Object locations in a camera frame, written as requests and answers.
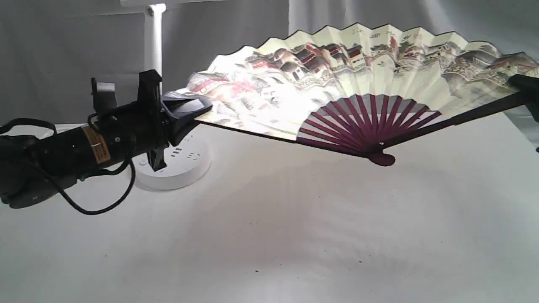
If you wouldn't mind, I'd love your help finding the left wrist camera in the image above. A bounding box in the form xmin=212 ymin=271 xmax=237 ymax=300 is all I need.
xmin=91 ymin=77 xmax=117 ymax=117

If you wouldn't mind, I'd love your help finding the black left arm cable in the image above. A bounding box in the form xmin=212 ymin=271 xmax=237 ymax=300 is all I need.
xmin=0 ymin=114 xmax=137 ymax=215

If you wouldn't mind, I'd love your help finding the white backdrop cloth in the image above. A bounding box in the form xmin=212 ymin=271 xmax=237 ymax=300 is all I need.
xmin=0 ymin=0 xmax=539 ymax=123

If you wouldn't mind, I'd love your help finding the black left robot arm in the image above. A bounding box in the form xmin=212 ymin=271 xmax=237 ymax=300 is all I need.
xmin=0 ymin=69 xmax=213 ymax=215

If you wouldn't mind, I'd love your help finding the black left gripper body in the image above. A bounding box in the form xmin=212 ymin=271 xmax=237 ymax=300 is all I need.
xmin=83 ymin=69 xmax=169 ymax=171

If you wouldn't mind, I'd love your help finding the painted paper folding fan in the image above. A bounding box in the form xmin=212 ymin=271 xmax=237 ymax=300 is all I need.
xmin=166 ymin=23 xmax=538 ymax=166

